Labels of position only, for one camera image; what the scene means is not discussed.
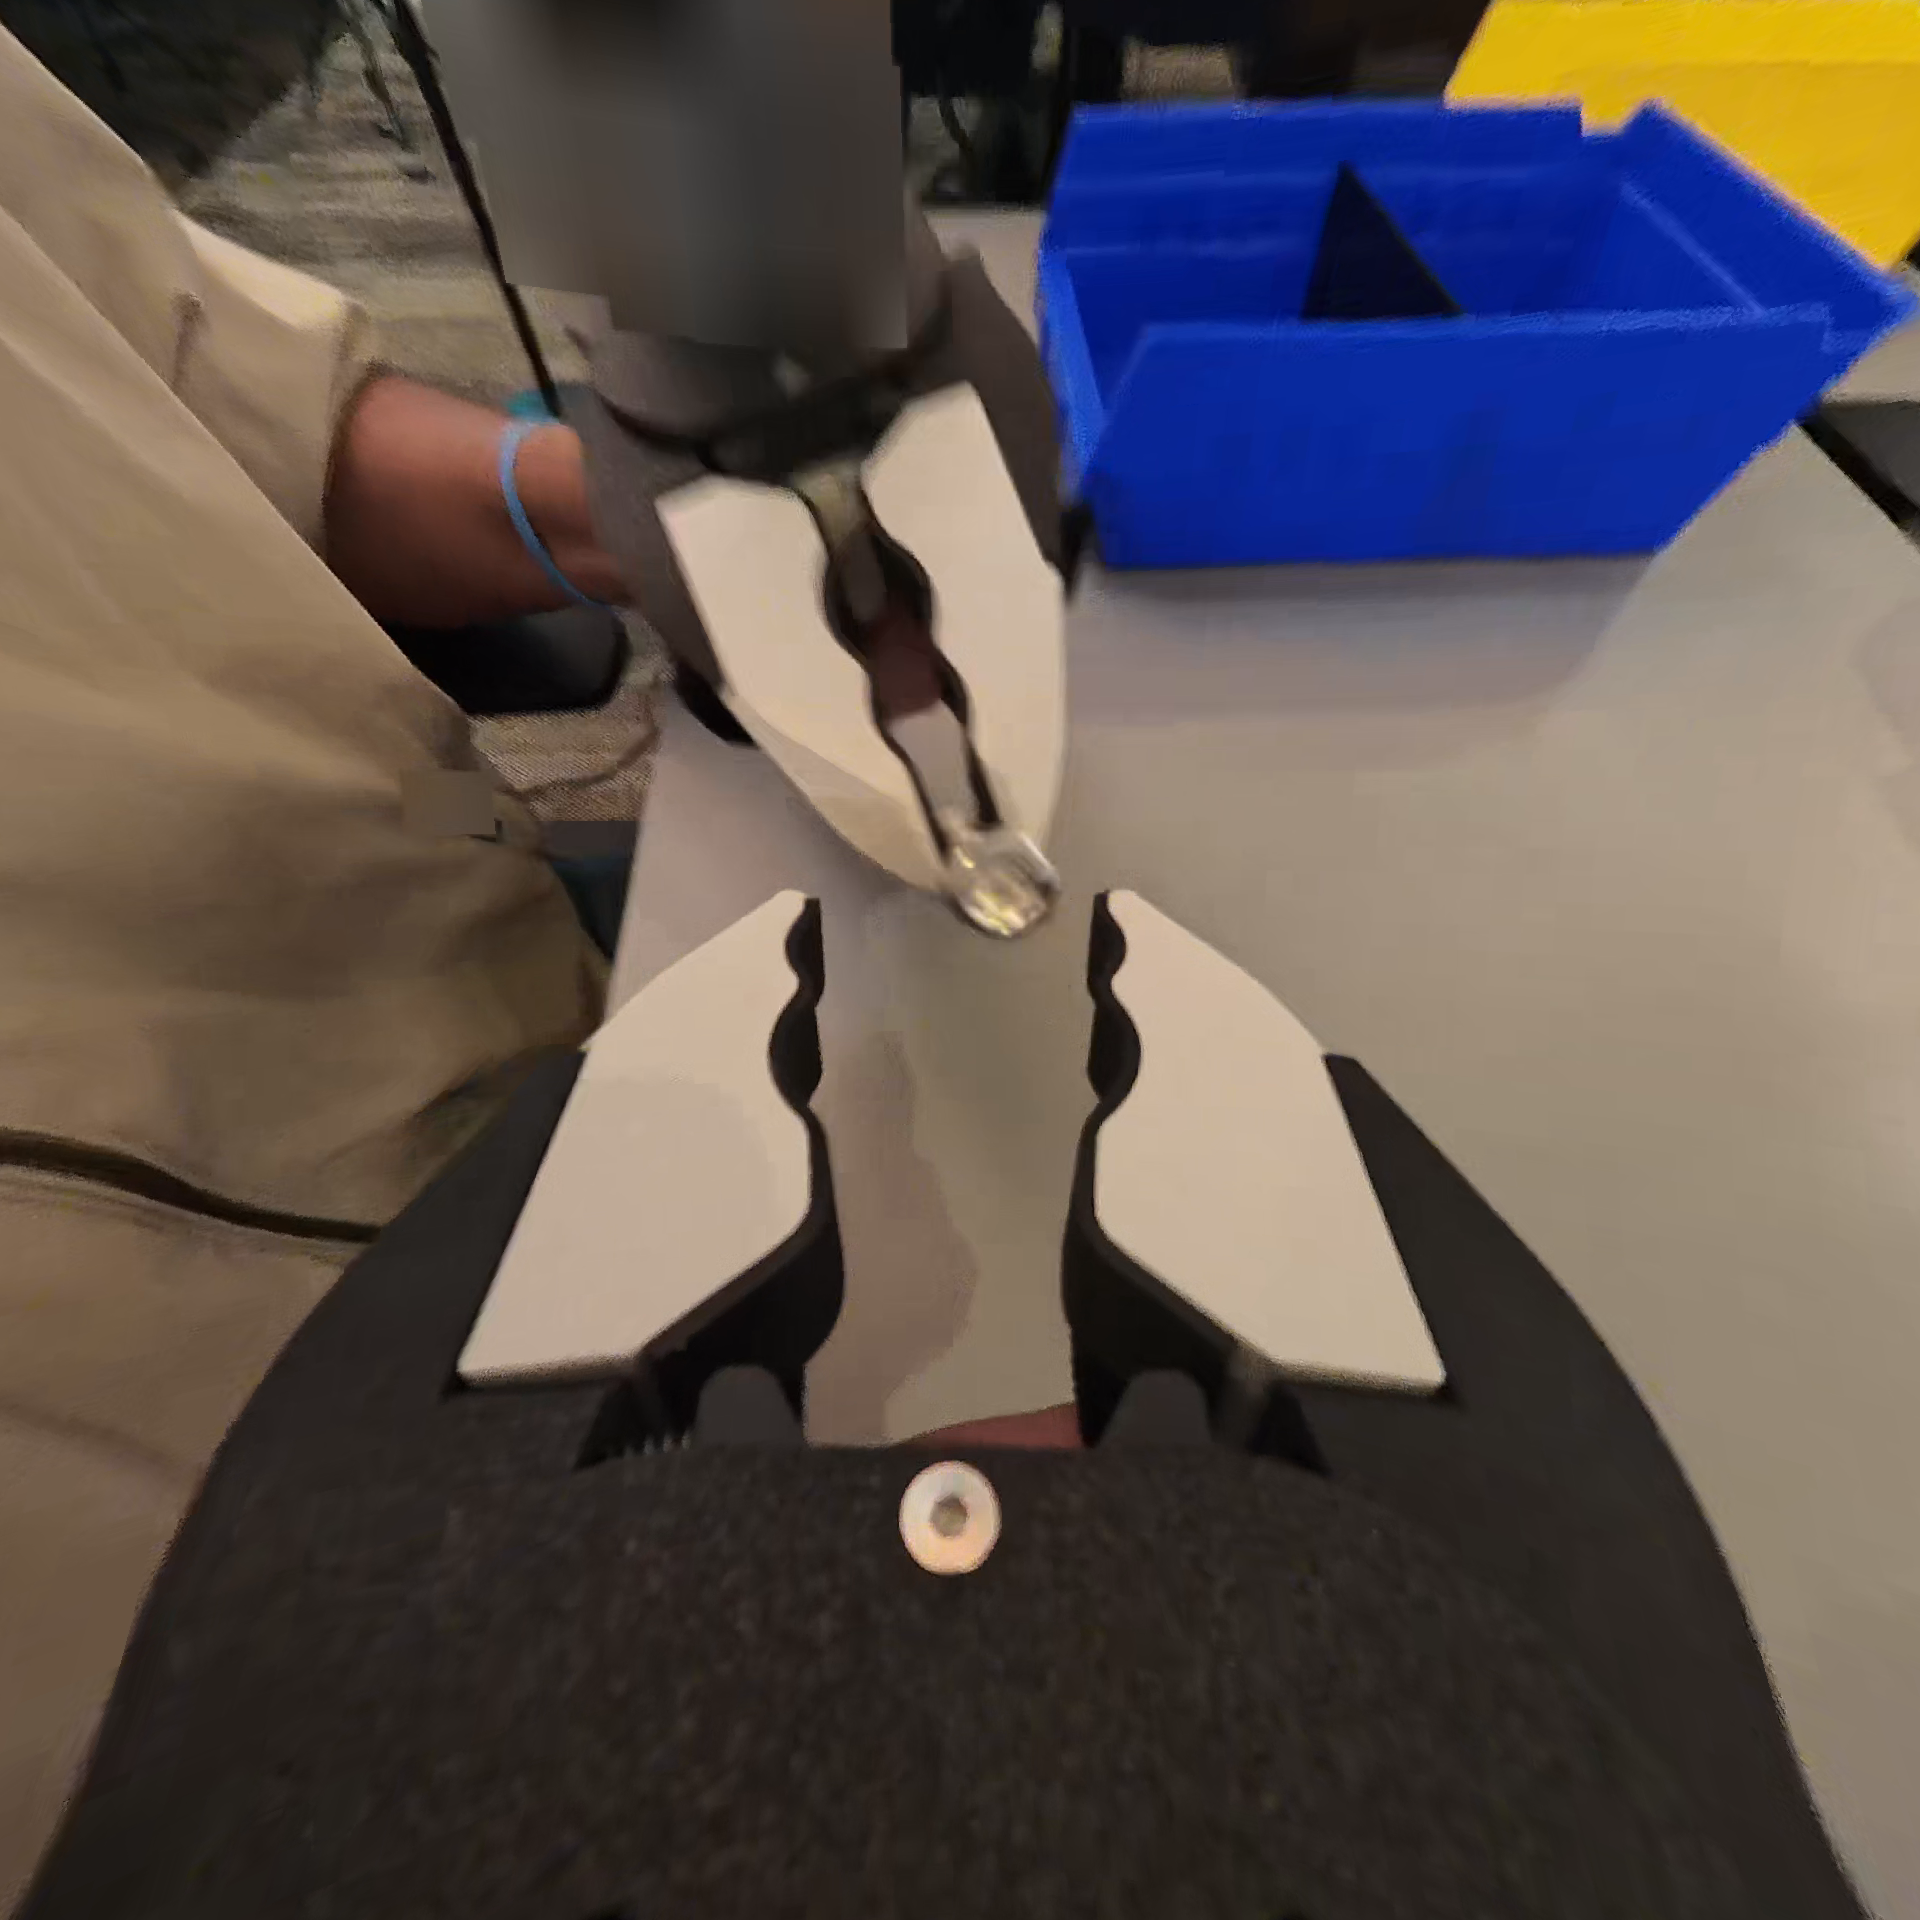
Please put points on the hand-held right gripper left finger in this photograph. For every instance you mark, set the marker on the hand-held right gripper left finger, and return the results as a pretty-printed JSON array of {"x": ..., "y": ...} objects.
[{"x": 647, "y": 1187}]

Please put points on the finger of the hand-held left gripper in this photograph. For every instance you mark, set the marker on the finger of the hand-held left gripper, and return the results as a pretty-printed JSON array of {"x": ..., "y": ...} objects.
[
  {"x": 991, "y": 587},
  {"x": 780, "y": 646}
]

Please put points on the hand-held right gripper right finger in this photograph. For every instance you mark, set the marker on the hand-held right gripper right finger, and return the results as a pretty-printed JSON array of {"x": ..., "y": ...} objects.
[{"x": 1253, "y": 1187}]

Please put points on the steel hex bolt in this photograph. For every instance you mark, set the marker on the steel hex bolt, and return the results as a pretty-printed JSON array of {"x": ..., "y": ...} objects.
[{"x": 937, "y": 773}]

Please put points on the steel hex nut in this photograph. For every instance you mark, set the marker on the steel hex nut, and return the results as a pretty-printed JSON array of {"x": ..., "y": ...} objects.
[{"x": 1011, "y": 881}]

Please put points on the blue bin with black divider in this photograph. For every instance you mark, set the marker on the blue bin with black divider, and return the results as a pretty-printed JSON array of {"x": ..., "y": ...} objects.
[{"x": 1441, "y": 422}]

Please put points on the person's left forearm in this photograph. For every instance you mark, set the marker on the person's left forearm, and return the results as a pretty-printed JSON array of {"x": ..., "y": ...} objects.
[{"x": 422, "y": 497}]

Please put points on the blue wristband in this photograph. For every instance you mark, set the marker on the blue wristband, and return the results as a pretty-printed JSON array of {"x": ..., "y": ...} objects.
[{"x": 537, "y": 511}]

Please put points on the black office chair seat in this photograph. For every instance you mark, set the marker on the black office chair seat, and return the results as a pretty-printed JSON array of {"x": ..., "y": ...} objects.
[{"x": 525, "y": 663}]

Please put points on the black tripod stand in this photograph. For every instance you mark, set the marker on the black tripod stand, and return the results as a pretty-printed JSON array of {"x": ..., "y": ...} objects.
[{"x": 476, "y": 197}]

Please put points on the black flat pad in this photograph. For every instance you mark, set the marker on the black flat pad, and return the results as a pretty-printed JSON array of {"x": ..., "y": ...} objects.
[{"x": 1876, "y": 466}]

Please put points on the yellow plastic bin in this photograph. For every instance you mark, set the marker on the yellow plastic bin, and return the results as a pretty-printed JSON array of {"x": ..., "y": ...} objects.
[{"x": 1743, "y": 91}]

